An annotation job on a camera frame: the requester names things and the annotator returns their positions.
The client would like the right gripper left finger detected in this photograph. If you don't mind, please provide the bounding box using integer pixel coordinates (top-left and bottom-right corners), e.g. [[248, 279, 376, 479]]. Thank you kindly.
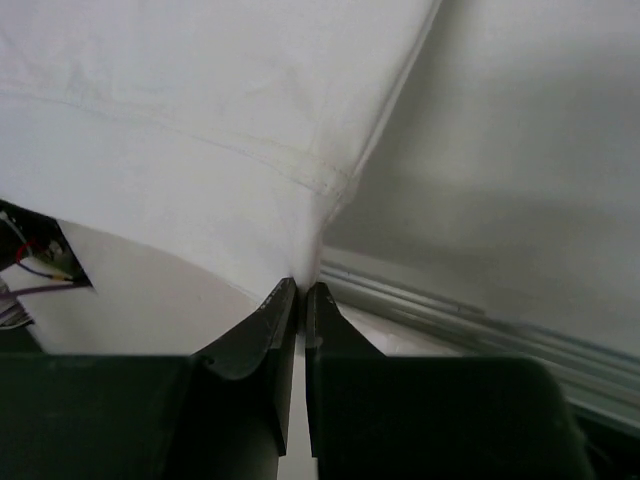
[[194, 278, 298, 456]]

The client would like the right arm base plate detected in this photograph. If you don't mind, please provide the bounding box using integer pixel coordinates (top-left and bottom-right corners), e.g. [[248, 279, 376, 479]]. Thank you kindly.
[[0, 199, 96, 331]]

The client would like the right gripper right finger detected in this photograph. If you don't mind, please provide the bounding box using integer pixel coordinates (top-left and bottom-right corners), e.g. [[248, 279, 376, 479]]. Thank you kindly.
[[305, 282, 384, 456]]

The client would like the white skirt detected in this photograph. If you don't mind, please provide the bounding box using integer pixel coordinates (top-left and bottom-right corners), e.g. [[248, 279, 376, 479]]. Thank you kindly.
[[1, 1, 439, 299]]

